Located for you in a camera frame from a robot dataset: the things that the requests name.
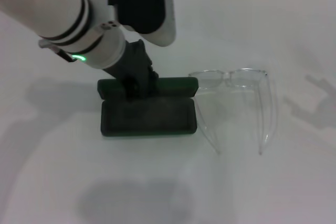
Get clear transparent glasses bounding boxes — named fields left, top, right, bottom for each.
left=187, top=68, right=278, bottom=156

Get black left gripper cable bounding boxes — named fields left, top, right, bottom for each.
left=55, top=49, right=76, bottom=63

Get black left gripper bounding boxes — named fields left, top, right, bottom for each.
left=101, top=39, right=160, bottom=103

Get green glasses case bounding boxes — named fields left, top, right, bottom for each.
left=97, top=76, right=200, bottom=138

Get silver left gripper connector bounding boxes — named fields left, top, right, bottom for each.
left=38, top=39, right=60, bottom=53

